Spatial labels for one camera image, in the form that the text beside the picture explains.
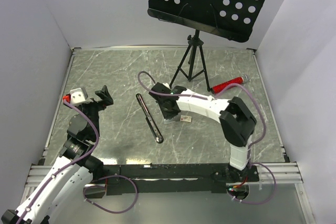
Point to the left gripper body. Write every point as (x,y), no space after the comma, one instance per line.
(92,109)

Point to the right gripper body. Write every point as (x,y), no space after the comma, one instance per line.
(166,113)

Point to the white staple box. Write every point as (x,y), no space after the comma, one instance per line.
(185,118)

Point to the black stapler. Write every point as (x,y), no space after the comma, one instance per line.
(150,121)

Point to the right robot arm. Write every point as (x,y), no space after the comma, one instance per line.
(237,121)

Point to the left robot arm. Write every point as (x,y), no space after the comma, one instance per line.
(74,166)

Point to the red glitter tube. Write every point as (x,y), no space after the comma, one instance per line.
(238,80)

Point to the black tripod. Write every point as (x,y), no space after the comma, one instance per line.
(194,44)

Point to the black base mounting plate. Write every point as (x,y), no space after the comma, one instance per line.
(171,178)

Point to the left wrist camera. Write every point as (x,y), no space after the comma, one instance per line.
(76,97)

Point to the aluminium rail frame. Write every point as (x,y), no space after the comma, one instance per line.
(271,173)

